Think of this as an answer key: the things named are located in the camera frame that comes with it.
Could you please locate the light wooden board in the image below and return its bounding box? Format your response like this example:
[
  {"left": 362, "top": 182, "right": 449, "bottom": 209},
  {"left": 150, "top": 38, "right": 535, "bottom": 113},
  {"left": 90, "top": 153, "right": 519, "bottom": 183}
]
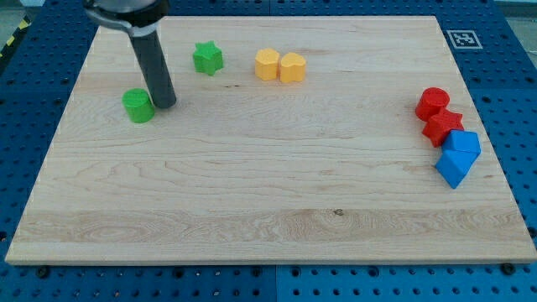
[{"left": 6, "top": 16, "right": 536, "bottom": 266}]

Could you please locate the green star block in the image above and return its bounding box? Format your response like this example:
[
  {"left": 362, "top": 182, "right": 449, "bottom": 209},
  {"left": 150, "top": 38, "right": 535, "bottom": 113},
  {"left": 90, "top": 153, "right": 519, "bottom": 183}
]
[{"left": 192, "top": 40, "right": 223, "bottom": 76}]

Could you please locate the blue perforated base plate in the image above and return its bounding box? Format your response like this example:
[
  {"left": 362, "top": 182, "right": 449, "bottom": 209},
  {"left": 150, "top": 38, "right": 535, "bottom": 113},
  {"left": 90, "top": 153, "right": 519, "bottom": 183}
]
[{"left": 1, "top": 1, "right": 536, "bottom": 301}]

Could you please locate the blue pentagon block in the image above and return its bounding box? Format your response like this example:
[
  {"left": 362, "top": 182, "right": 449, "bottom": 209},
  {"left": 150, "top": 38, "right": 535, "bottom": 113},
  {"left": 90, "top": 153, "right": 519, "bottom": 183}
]
[{"left": 441, "top": 129, "right": 482, "bottom": 155}]

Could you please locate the yellow pentagon block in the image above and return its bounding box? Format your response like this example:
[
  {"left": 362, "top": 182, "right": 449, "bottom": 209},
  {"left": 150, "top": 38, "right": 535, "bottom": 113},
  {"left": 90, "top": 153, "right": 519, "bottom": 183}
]
[{"left": 254, "top": 48, "right": 280, "bottom": 81}]

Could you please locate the white fiducial marker tag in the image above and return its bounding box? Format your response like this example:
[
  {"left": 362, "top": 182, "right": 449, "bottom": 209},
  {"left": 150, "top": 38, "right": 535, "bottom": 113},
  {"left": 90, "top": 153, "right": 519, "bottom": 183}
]
[{"left": 446, "top": 29, "right": 482, "bottom": 49}]

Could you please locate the yellow heart block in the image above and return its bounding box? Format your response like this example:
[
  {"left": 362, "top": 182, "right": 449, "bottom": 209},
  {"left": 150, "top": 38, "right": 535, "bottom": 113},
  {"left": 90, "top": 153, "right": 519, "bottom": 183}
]
[{"left": 279, "top": 52, "right": 306, "bottom": 83}]

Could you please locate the green cylinder block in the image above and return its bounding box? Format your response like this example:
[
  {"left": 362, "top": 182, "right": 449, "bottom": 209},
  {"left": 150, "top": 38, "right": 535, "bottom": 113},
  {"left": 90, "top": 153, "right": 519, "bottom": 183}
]
[{"left": 122, "top": 88, "right": 154, "bottom": 123}]

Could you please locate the red cylinder block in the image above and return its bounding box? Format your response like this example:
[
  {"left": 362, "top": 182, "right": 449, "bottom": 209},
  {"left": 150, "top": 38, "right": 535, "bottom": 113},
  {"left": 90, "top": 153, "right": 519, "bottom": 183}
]
[{"left": 414, "top": 87, "right": 450, "bottom": 122}]

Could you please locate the blue cube block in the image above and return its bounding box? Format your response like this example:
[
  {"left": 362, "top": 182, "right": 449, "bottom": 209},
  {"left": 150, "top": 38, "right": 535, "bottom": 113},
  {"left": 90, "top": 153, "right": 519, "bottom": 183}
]
[{"left": 435, "top": 149, "right": 478, "bottom": 189}]

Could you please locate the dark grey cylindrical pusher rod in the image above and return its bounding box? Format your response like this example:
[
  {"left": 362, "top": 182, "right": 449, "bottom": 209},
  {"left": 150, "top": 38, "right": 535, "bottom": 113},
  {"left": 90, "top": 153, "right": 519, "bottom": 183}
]
[{"left": 129, "top": 31, "right": 177, "bottom": 109}]

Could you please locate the red star block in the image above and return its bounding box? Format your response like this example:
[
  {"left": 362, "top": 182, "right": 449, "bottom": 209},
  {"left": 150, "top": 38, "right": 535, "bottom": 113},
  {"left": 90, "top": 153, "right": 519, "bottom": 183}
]
[{"left": 422, "top": 108, "right": 464, "bottom": 148}]

